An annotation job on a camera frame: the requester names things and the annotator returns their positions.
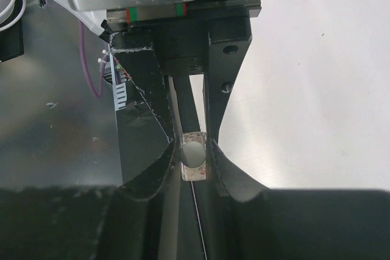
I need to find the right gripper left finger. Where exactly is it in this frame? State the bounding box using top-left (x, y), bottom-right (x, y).
top-left (1, 141), bottom-right (179, 259)

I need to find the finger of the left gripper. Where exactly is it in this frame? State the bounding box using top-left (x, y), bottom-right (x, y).
top-left (204, 32), bottom-right (252, 141)
top-left (110, 30), bottom-right (177, 147)

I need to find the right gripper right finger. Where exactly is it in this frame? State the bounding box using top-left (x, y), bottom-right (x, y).
top-left (207, 141), bottom-right (389, 259)

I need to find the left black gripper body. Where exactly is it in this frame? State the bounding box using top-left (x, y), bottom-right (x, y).
top-left (101, 0), bottom-right (261, 76)

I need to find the clear nail polish bottle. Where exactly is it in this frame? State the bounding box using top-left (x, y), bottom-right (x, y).
top-left (180, 132), bottom-right (207, 181)

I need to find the white nail polish cap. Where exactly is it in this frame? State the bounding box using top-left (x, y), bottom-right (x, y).
top-left (180, 141), bottom-right (206, 168)

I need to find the left white cable duct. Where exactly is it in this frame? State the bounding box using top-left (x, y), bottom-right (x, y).
top-left (110, 54), bottom-right (127, 111)

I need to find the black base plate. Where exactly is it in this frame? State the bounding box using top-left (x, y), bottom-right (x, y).
top-left (115, 71), bottom-right (211, 260)

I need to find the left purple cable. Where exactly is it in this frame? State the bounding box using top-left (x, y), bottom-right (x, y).
top-left (77, 19), bottom-right (106, 99)

